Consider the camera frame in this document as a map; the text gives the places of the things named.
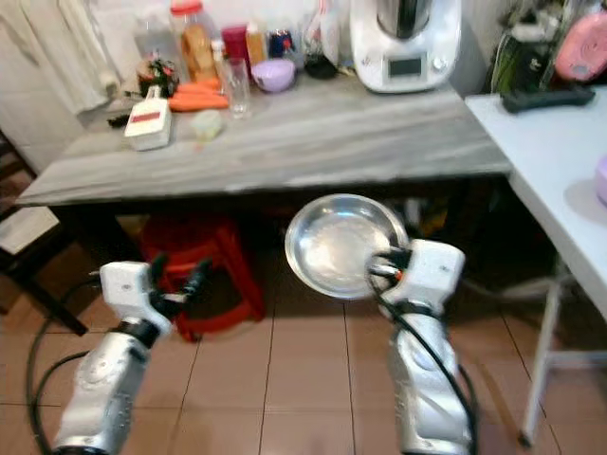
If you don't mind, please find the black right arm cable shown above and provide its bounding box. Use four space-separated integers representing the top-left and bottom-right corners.
369 273 481 455

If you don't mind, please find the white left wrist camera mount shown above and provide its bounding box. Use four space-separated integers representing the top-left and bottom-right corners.
99 260 177 341

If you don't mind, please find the round steel plate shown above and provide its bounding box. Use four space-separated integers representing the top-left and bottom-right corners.
284 192 410 301

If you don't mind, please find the small orange bottle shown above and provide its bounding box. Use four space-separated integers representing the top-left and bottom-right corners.
244 23 267 66

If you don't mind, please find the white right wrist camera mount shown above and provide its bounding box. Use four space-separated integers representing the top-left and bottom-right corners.
400 239 467 310

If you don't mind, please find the clear glass tumbler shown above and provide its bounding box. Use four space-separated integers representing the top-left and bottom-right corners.
220 56 253 120

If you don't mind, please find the dark wooden chair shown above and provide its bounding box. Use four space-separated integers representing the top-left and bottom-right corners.
0 131 88 337

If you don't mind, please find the pink round appliance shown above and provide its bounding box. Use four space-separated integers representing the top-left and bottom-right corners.
554 10 607 85

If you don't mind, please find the orange carrot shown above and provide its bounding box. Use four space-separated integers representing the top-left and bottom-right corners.
173 80 223 97
168 93 231 114

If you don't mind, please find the red plastic stool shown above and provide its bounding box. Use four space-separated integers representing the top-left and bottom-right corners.
138 215 267 343

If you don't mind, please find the dark green bag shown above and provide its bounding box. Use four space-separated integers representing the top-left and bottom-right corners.
491 0 572 95

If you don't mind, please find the small black bowl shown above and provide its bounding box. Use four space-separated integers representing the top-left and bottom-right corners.
303 51 340 81

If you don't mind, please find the long black handle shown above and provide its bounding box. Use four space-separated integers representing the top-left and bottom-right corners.
500 84 598 116

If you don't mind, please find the white hanging cloth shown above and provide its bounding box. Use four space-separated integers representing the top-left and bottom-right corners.
0 0 117 116

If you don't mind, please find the pale vegetable piece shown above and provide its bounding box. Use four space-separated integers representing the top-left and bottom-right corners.
191 108 227 144

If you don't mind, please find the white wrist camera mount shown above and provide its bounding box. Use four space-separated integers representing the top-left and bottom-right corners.
400 239 467 310
99 260 177 341

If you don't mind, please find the white bottle with red label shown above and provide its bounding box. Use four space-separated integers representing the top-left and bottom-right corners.
123 84 175 152

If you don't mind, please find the maroon container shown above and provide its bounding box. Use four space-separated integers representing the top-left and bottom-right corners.
220 23 250 62

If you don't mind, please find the white kitchen cooking machine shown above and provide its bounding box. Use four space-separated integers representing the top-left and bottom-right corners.
348 0 465 95

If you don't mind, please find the dark blue jar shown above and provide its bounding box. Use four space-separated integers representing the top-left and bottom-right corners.
267 27 298 61

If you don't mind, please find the purple plastic bowl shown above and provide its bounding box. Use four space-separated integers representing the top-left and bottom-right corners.
250 58 298 95

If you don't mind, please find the grey marble top table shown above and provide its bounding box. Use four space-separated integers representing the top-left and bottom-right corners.
13 80 514 209

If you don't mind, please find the white folding table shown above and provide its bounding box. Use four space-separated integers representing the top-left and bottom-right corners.
464 89 607 448

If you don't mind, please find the clear jar with red lid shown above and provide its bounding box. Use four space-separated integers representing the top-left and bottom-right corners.
170 0 222 85

